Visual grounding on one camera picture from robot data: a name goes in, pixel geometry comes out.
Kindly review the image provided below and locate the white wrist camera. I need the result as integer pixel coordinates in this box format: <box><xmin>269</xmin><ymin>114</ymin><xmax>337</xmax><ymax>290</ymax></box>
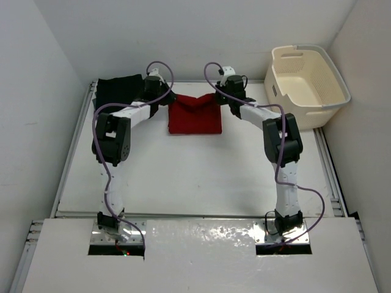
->
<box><xmin>148</xmin><ymin>68</ymin><xmax>162</xmax><ymax>78</ymax></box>
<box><xmin>218</xmin><ymin>66</ymin><xmax>236</xmax><ymax>87</ymax></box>

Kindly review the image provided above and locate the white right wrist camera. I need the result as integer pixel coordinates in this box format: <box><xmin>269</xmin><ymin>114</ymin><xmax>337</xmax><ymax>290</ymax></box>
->
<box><xmin>218</xmin><ymin>66</ymin><xmax>236</xmax><ymax>87</ymax></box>

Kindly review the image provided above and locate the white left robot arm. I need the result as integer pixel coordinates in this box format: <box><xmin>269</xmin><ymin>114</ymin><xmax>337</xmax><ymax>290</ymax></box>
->
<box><xmin>92</xmin><ymin>73</ymin><xmax>175</xmax><ymax>233</ymax></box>

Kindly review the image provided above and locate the black garment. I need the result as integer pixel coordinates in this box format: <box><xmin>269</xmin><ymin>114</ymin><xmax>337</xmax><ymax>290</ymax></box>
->
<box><xmin>95</xmin><ymin>74</ymin><xmax>144</xmax><ymax>109</ymax></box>

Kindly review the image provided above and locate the red garment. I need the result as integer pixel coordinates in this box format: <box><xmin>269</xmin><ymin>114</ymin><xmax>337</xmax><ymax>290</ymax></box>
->
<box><xmin>168</xmin><ymin>93</ymin><xmax>222</xmax><ymax>135</ymax></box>

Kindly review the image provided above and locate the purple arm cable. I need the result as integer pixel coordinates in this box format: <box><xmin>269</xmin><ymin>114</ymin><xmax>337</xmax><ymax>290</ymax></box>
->
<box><xmin>203</xmin><ymin>62</ymin><xmax>326</xmax><ymax>247</ymax></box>
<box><xmin>92</xmin><ymin>60</ymin><xmax>175</xmax><ymax>247</ymax></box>

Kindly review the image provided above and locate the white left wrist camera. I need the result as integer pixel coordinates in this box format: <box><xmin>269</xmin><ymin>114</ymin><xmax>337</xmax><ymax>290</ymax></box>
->
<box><xmin>148</xmin><ymin>68</ymin><xmax>162</xmax><ymax>78</ymax></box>

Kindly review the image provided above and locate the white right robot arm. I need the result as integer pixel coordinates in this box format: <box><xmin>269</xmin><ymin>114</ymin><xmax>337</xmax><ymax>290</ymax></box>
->
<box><xmin>216</xmin><ymin>74</ymin><xmax>303</xmax><ymax>235</ymax></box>

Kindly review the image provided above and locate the white front cover panel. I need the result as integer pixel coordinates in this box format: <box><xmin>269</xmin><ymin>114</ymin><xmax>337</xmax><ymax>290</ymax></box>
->
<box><xmin>23</xmin><ymin>218</ymin><xmax>377</xmax><ymax>292</ymax></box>

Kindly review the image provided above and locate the cream perforated laundry basket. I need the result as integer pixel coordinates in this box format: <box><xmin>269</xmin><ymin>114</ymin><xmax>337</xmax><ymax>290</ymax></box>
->
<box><xmin>264</xmin><ymin>45</ymin><xmax>351</xmax><ymax>131</ymax></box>

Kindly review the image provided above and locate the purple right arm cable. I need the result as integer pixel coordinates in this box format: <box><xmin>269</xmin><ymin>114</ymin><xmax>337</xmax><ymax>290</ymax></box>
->
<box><xmin>203</xmin><ymin>62</ymin><xmax>326</xmax><ymax>247</ymax></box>

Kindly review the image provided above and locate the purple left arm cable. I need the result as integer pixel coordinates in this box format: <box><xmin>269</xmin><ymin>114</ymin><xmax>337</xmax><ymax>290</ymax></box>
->
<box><xmin>92</xmin><ymin>60</ymin><xmax>175</xmax><ymax>247</ymax></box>

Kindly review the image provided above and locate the aluminium table edge rail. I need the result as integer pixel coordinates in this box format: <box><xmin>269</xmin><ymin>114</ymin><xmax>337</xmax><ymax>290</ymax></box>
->
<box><xmin>49</xmin><ymin>81</ymin><xmax>96</xmax><ymax>219</ymax></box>

